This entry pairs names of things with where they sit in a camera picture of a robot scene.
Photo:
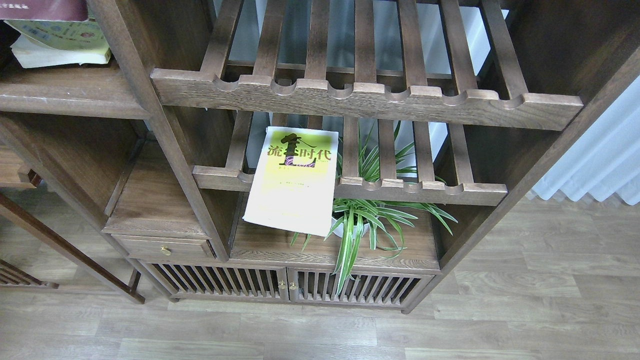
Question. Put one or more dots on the slatted cabinet door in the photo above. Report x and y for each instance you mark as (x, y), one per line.
(222, 282)
(320, 286)

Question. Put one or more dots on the maroon thick book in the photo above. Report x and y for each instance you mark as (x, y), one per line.
(45, 10)

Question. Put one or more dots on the dark wooden bookshelf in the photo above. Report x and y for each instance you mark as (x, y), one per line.
(491, 93)

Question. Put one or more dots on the dark wooden side furniture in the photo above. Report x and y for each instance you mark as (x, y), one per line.
(15, 173)

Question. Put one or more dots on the green blue illustrated book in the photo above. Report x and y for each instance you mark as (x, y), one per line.
(46, 43)

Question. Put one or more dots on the white plant pot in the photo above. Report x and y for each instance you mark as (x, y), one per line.
(339, 228)

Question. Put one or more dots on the yellow white book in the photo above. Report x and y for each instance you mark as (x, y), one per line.
(294, 183)

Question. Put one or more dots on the green spider plant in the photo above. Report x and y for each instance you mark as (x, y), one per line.
(353, 214)

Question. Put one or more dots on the right slatted cabinet door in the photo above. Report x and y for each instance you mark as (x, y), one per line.
(320, 286)

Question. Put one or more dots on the white curtain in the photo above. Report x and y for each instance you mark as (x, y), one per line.
(605, 160)

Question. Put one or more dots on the left slatted cabinet door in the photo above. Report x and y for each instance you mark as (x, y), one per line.
(222, 282)

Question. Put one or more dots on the wooden drawer brass knob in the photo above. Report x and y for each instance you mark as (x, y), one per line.
(143, 247)

